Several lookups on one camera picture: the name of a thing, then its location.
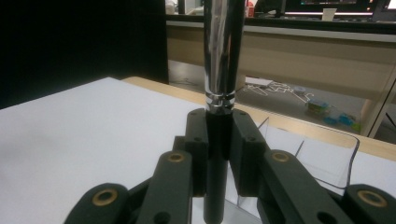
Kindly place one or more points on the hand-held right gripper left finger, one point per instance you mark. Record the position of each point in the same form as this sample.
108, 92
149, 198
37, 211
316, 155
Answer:
199, 146

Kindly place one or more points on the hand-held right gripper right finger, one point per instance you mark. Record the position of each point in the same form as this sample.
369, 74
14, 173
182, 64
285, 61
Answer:
246, 149

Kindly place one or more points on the clear acrylic organizer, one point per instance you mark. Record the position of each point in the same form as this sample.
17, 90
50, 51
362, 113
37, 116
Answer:
327, 161

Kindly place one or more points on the black makeup brush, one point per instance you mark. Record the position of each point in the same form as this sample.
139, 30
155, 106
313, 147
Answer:
219, 62

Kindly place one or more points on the white clothes hangers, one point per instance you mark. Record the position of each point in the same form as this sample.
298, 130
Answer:
274, 90

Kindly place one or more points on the green and yellow toy box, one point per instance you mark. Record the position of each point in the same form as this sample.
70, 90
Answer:
317, 107

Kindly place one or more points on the blue plastic toys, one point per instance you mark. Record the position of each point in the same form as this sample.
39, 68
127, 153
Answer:
339, 119

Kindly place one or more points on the light wooden counter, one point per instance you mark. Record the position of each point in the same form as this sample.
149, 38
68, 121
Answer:
295, 56

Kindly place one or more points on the white table sheet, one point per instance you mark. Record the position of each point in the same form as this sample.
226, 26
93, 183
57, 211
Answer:
77, 130

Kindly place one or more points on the white paper cup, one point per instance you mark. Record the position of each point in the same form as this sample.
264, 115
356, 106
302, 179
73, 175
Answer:
329, 14

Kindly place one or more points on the black curtain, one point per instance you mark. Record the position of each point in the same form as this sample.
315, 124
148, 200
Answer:
77, 40

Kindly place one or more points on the dark computer monitor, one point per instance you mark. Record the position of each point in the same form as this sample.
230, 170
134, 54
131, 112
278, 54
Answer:
327, 4

